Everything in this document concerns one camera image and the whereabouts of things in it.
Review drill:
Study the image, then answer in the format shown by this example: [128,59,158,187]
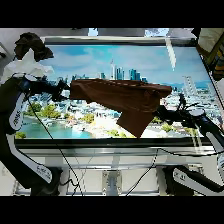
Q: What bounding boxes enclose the brown T-shirt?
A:
[69,78,173,139]

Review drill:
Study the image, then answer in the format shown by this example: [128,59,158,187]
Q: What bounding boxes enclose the silver frame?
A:
[13,145,215,197]

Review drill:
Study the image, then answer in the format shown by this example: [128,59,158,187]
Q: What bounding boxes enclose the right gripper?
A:
[154,105,180,124]

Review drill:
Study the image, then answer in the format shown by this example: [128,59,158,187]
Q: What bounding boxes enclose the black cable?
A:
[25,93,84,197]
[125,148,160,197]

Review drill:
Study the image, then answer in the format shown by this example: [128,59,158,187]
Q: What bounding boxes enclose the white garment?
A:
[1,48,55,85]

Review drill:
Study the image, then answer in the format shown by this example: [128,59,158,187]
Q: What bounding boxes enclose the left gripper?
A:
[49,79,72,103]

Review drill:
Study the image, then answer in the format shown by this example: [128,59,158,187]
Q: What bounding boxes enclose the dark brown garment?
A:
[13,31,55,63]

